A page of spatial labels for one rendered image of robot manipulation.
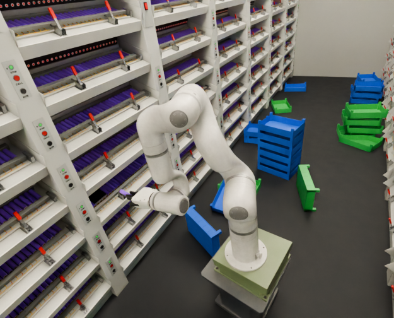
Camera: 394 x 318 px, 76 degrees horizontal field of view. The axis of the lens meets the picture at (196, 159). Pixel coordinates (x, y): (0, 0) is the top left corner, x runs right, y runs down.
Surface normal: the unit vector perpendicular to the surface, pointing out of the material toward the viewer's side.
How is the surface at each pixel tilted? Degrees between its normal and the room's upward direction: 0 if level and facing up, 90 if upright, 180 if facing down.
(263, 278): 2
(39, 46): 111
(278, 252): 2
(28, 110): 90
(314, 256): 0
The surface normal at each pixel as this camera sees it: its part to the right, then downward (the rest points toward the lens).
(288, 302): -0.12, -0.83
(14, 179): 0.18, -0.71
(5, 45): 0.86, 0.18
